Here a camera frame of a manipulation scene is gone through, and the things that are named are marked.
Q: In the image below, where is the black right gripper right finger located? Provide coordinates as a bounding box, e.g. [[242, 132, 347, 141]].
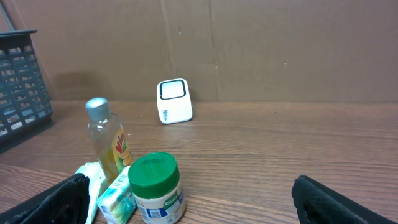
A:
[[292, 175, 397, 224]]

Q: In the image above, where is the dark grey plastic basket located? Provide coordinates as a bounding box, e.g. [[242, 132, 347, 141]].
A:
[[0, 29, 53, 154]]

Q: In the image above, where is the green lid jar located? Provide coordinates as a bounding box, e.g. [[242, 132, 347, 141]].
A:
[[128, 152, 186, 224]]

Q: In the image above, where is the yellow liquid bottle silver cap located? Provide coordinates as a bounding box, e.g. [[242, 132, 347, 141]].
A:
[[85, 97, 133, 184]]

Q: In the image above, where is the small teal tissue pack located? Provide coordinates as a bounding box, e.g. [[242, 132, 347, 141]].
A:
[[96, 166, 137, 224]]

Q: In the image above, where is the white barcode scanner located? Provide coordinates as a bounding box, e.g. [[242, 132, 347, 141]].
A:
[[157, 78, 193, 124]]

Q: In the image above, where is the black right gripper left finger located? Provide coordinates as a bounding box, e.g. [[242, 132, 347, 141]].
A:
[[1, 173, 90, 224]]

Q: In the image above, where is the teal snack packet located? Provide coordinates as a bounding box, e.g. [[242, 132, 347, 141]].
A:
[[76, 162, 108, 224]]

